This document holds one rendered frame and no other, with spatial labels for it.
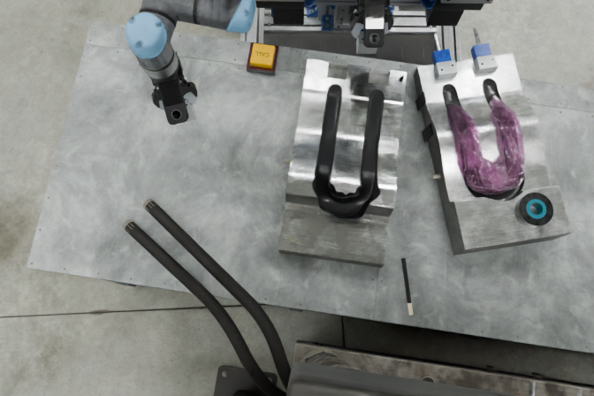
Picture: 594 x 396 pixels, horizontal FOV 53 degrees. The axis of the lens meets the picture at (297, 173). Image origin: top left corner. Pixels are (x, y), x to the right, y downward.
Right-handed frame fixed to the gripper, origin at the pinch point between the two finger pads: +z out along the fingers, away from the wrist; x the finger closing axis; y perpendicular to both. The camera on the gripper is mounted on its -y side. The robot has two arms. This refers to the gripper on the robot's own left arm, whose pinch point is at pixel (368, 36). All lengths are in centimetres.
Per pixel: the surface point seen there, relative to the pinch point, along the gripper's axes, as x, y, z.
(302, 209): 16.6, -42.4, 8.9
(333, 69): 8.3, -4.7, 8.8
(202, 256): 41, -54, 7
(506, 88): -37.2, -10.1, 9.6
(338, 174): 8.0, -35.3, 1.9
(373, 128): -1.4, -21.8, 7.2
